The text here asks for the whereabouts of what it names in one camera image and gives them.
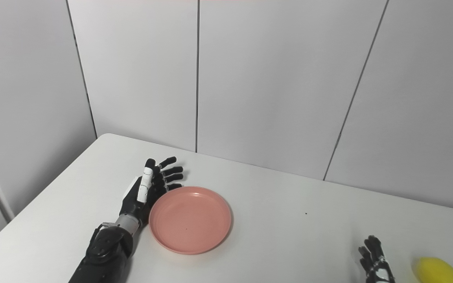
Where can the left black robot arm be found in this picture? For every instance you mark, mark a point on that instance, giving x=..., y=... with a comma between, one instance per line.
x=106, y=255

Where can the yellow lemon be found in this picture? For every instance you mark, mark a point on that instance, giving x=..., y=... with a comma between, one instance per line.
x=437, y=271

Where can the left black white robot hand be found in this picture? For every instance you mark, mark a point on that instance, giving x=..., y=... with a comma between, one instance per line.
x=135, y=204

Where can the pink round plate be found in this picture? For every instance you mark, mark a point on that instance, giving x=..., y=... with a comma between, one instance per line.
x=190, y=221

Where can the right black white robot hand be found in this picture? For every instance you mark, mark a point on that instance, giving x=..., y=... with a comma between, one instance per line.
x=378, y=267

